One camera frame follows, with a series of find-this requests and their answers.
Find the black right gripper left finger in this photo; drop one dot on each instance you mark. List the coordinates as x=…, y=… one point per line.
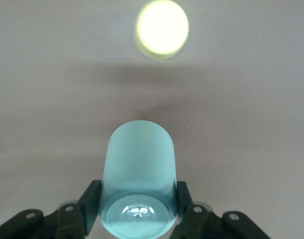
x=92, y=199

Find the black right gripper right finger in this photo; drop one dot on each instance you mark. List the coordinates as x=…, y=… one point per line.
x=184, y=199

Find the pale green plastic cup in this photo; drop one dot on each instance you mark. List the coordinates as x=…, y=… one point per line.
x=139, y=161

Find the yellow plastic cup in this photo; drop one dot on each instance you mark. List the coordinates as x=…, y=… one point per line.
x=161, y=27

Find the brown table cover sheet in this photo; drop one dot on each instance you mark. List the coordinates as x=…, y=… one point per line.
x=42, y=99

